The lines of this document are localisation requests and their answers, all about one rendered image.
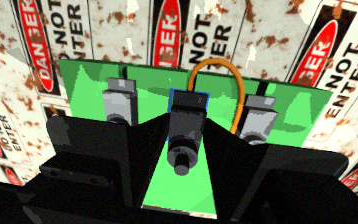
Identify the green flat deck plate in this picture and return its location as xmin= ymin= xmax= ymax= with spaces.
xmin=58 ymin=59 xmax=334 ymax=214

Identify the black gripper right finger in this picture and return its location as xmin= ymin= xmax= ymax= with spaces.
xmin=203 ymin=118 xmax=350 ymax=222

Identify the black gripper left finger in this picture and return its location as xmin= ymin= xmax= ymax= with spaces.
xmin=46 ymin=112 xmax=171 ymax=208

